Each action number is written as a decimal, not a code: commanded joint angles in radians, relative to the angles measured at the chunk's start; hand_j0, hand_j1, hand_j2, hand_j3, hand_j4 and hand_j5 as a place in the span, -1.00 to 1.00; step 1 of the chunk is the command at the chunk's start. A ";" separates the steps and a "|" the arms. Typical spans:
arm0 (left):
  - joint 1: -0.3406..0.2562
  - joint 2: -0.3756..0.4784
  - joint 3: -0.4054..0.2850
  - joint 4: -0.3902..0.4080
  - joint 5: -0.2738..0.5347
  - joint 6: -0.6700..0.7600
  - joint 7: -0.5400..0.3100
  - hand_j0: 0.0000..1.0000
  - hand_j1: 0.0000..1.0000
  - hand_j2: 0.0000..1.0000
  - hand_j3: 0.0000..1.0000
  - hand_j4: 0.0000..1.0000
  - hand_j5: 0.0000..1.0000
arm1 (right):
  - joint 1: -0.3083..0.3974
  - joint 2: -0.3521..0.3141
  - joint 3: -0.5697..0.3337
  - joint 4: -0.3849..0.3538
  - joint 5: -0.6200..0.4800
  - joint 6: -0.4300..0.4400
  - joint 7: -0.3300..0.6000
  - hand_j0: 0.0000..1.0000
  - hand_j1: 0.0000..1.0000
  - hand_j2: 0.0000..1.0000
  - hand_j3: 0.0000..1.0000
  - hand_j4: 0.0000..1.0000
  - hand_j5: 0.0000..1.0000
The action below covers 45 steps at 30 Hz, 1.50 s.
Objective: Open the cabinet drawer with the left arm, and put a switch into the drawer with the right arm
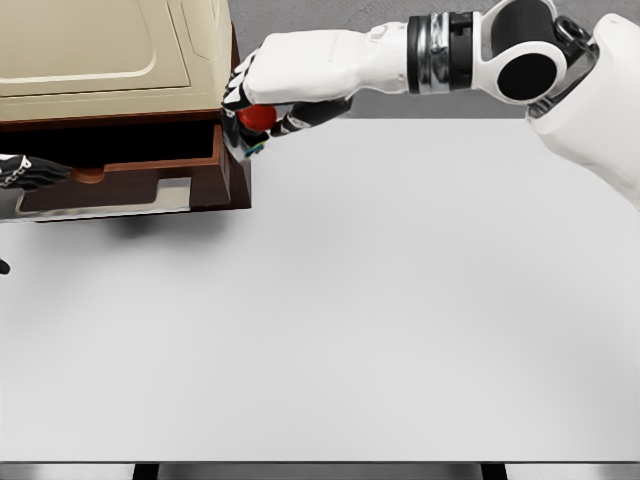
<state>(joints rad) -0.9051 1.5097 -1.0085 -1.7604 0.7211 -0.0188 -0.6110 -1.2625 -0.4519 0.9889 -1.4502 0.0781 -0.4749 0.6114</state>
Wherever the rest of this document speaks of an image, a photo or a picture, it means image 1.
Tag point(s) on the red-button switch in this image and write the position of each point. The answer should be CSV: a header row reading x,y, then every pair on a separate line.
x,y
256,117

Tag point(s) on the beige-topped brown cabinet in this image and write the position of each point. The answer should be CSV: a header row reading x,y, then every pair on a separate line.
x,y
100,55

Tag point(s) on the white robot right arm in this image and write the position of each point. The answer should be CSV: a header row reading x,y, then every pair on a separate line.
x,y
590,90

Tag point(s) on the brown cabinet drawer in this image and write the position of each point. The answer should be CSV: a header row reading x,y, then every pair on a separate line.
x,y
125,189

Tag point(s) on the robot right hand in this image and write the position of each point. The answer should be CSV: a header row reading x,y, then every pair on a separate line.
x,y
305,65

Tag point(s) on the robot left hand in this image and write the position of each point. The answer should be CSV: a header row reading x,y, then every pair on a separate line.
x,y
35,173

